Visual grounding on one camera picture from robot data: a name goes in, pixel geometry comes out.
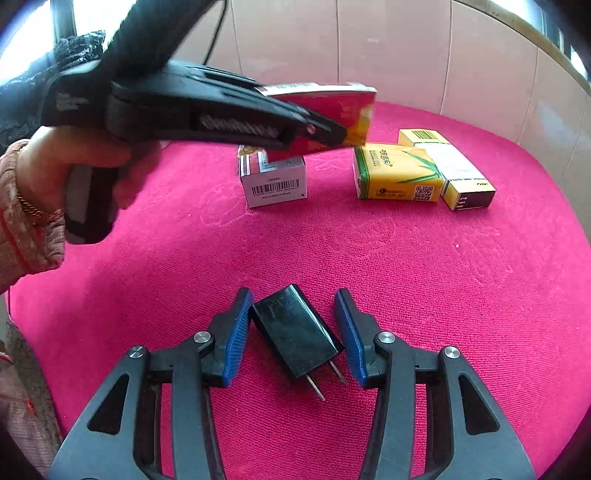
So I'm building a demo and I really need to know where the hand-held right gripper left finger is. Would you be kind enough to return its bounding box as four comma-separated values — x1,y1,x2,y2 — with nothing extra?
48,287,254,480

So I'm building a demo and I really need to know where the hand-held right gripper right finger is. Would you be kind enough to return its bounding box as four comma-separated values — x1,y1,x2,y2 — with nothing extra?
333,288,536,480

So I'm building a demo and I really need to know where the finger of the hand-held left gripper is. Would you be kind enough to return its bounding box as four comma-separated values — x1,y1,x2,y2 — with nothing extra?
107,83,348,151
159,59,265,95

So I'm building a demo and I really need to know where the black charger plug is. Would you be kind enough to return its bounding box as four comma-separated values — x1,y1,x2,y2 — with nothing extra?
249,284,349,402

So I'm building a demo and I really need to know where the red box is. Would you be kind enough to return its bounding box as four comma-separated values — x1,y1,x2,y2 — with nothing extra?
256,82,378,156

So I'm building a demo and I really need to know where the person's left forearm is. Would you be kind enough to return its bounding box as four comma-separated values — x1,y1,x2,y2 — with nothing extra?
0,138,66,292

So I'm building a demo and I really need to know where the person's left hand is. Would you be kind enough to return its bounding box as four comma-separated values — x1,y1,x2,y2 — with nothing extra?
16,126,162,219

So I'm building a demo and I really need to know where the black plastic bag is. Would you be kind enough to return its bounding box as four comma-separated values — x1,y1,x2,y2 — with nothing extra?
0,30,108,145

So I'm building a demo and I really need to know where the white box with barcode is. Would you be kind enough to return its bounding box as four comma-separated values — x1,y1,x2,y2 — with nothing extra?
238,144,309,209

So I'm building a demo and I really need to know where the window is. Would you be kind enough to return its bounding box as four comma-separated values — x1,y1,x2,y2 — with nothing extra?
0,0,591,79

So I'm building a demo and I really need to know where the yellow and green tissue pack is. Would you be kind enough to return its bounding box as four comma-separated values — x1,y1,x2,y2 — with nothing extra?
353,142,447,203

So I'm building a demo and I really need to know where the yellow and white box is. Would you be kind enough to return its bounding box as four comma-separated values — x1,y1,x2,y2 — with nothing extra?
398,128,498,212

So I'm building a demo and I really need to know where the grey brown clothing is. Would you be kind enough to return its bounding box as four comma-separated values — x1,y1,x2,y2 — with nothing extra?
0,318,64,472

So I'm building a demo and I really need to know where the black cable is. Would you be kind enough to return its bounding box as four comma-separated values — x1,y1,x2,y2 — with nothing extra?
202,0,230,71

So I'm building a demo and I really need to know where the gold bracelet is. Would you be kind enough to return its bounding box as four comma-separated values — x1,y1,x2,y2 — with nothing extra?
17,191,63,223

